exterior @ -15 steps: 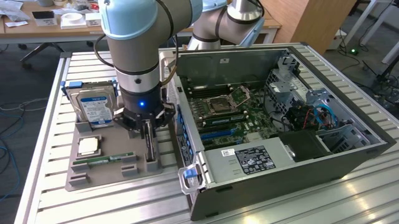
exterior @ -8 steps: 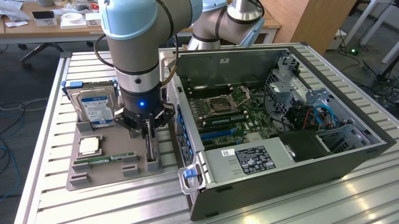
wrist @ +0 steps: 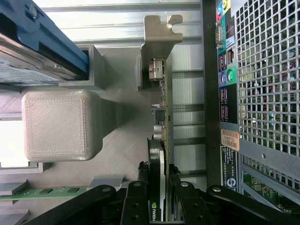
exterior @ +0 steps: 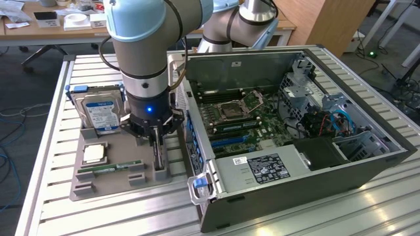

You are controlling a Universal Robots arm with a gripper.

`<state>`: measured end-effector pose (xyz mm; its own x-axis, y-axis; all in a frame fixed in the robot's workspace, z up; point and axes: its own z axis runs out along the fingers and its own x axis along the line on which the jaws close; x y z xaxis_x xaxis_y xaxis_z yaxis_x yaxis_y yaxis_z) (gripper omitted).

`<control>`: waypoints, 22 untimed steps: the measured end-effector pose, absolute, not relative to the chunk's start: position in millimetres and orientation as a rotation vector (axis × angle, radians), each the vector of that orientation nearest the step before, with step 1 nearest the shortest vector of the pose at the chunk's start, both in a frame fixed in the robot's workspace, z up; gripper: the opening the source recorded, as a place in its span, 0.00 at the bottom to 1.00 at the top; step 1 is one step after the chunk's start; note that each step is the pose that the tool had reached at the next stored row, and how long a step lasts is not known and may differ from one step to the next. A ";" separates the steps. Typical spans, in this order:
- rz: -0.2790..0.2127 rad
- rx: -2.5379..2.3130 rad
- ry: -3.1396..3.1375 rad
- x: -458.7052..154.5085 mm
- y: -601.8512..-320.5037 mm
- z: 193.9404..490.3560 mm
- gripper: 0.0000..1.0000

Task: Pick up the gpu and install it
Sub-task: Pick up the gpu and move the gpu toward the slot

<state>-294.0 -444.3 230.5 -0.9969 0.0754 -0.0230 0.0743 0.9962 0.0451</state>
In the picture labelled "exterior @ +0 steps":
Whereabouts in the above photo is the white floor cable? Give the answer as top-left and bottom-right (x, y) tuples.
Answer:
(0, 103), (50, 118)

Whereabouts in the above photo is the black chair base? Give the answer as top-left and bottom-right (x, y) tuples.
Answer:
(19, 44), (99, 73)

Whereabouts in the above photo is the green RAM stick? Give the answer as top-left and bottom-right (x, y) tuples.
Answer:
(78, 160), (144, 174)

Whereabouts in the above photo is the CPU socket cover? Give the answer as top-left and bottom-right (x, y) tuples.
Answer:
(242, 89), (266, 114)

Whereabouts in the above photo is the crumpled plastic bag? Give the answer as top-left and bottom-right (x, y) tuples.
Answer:
(0, 0), (34, 23)

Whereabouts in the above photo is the wooden cabinet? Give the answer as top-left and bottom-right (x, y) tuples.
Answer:
(288, 0), (378, 57)

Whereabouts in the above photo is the metal disk bay cage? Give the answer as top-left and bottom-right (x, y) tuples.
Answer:
(279, 71), (330, 116)

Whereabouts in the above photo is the RAM stick with label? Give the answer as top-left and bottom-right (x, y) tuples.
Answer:
(215, 119), (259, 132)

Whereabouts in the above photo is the grey power supply unit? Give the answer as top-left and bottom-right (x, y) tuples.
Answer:
(210, 145), (312, 195)

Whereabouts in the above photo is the white tape roll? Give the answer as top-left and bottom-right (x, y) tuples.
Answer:
(63, 13), (92, 31)

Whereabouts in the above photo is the hard disk in blue carrier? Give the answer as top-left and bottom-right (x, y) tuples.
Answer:
(64, 82), (128, 136)

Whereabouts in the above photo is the open grey PC case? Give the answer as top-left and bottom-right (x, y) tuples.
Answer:
(167, 48), (419, 233)

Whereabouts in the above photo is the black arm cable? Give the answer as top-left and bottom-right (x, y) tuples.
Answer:
(98, 35), (123, 72)

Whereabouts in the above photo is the wooden desk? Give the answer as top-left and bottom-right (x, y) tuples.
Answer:
(0, 0), (298, 47)

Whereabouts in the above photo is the green motherboard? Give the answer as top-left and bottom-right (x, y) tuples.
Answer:
(190, 83), (296, 159)

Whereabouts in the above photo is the blue data wire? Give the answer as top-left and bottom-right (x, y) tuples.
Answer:
(328, 111), (358, 136)

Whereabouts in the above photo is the silver chipset heatsink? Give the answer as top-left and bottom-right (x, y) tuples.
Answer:
(259, 140), (280, 151)

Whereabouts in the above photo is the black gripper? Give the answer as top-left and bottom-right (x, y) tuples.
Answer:
(120, 92), (186, 143)

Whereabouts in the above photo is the silver CPU chip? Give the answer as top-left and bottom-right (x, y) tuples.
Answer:
(82, 144), (108, 165)

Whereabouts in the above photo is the blue floor cable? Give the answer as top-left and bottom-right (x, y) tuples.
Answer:
(0, 118), (27, 212)

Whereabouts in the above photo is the CPU socket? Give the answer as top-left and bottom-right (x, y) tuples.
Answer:
(218, 100), (251, 121)

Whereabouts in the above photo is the blue expansion slot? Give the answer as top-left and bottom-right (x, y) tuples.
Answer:
(210, 134), (251, 146)

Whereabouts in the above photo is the white box with black top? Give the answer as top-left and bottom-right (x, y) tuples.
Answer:
(34, 11), (62, 28)

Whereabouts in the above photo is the white table frame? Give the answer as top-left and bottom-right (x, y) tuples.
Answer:
(360, 0), (420, 67)

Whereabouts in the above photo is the plain white box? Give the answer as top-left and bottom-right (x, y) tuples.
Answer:
(88, 13), (108, 29)

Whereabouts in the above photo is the black graphics card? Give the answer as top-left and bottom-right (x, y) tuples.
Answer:
(151, 129), (168, 173)

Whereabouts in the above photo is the grey parts rack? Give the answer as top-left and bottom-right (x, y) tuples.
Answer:
(70, 127), (174, 201)

